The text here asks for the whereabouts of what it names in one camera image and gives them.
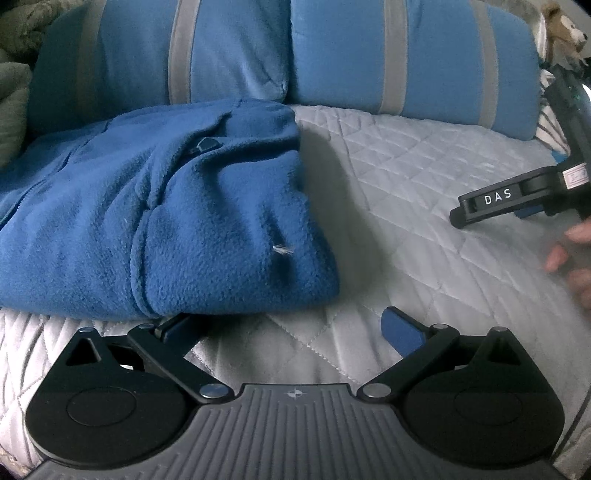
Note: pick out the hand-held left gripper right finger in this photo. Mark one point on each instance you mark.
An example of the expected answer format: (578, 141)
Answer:
(401, 330)

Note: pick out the white quilted bedspread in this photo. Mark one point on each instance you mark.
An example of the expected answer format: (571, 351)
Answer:
(415, 207)

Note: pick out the person's right hand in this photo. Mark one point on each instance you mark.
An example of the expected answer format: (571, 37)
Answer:
(581, 235)

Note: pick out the brown plush toy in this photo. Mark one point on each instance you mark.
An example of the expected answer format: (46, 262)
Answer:
(563, 32)

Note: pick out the green folded comforter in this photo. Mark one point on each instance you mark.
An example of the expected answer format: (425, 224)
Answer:
(14, 92)

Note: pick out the striped cloth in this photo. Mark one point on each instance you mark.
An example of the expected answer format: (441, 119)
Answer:
(554, 129)

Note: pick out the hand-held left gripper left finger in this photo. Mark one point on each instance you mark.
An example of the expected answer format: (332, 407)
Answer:
(180, 330)

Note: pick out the blue pillow with grey stripes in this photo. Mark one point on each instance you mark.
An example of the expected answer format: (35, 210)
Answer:
(221, 50)
(438, 55)

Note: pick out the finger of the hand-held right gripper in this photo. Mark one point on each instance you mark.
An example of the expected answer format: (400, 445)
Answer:
(489, 201)

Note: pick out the blue fleece jacket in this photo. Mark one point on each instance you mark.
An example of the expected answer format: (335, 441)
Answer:
(184, 207)

